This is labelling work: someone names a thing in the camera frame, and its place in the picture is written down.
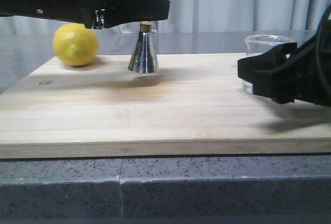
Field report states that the steel double jigger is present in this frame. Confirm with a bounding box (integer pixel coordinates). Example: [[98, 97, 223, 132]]
[[128, 21, 159, 73]]

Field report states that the yellow lemon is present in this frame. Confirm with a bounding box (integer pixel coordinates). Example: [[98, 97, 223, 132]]
[[53, 23, 99, 66]]

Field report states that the clear glass beaker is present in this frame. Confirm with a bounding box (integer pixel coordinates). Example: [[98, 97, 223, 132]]
[[237, 34, 296, 95]]

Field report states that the grey curtain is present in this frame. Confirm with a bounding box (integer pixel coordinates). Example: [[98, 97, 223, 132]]
[[1, 0, 330, 34]]

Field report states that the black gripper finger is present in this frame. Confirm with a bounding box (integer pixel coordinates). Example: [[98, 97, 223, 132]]
[[103, 0, 170, 28]]

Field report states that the wooden cutting board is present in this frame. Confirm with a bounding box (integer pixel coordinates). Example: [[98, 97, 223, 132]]
[[1, 53, 330, 159]]

